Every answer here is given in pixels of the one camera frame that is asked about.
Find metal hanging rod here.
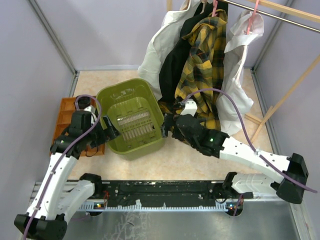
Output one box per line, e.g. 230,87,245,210
219,0,320,34

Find white collared shirt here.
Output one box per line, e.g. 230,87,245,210
216,10,264,136

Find black hanging garment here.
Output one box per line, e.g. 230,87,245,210
159,2,228,103

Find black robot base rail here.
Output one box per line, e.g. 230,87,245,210
89,180,240,208

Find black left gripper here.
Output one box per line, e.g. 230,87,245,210
83,114,121,149

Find green plastic basket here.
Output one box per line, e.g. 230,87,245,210
96,78,165,161

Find yellow plaid shirt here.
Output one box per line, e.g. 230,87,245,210
158,6,228,130

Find pink hanger with plaid shirt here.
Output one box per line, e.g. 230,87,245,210
211,0,218,17

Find wooden rack frame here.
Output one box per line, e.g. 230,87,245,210
166,0,320,145

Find pink plastic hanger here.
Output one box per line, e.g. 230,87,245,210
246,0,260,35

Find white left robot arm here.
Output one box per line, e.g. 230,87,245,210
14,110,120,240

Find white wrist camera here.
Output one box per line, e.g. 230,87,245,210
84,105,97,125
180,99,198,117

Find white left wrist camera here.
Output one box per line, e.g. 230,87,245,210
84,105,97,125

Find orange compartment tray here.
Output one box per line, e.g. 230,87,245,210
52,97,105,157

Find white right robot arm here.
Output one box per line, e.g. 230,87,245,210
161,114,309,204

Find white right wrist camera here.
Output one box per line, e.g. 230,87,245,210
180,99,198,117

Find cream white hanging garment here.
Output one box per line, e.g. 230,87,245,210
137,0,200,100

